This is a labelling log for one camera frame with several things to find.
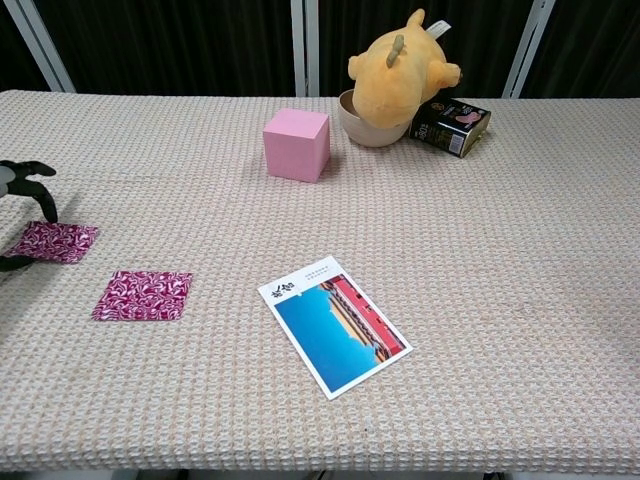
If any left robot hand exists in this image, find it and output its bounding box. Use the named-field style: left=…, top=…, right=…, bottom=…
left=0, top=159, right=59, bottom=274

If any magenta patterned tile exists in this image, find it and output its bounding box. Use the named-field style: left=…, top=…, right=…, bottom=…
left=3, top=220, right=100, bottom=265
left=91, top=270, right=194, bottom=322

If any black curtain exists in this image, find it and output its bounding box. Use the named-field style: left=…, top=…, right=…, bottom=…
left=318, top=0, right=534, bottom=99
left=0, top=0, right=51, bottom=93
left=519, top=0, right=640, bottom=100
left=24, top=0, right=296, bottom=97

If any pink cube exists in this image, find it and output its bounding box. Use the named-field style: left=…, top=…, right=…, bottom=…
left=262, top=107, right=331, bottom=184

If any blue and red postcard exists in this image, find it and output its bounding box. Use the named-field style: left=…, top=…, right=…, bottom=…
left=257, top=255, right=414, bottom=401

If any beige bowl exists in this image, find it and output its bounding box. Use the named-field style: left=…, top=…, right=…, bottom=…
left=337, top=89, right=416, bottom=148

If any yellow plush toy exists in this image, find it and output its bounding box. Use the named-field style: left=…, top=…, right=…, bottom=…
left=348, top=8, right=464, bottom=129

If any black printed box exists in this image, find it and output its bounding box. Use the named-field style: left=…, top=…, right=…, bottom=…
left=408, top=97, right=492, bottom=159

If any beige woven tablecloth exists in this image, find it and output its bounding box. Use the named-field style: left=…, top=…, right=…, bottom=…
left=0, top=89, right=640, bottom=474

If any grey metal frame post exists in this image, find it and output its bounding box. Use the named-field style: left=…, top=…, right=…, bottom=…
left=0, top=0, right=76, bottom=94
left=289, top=0, right=321, bottom=98
left=502, top=0, right=556, bottom=99

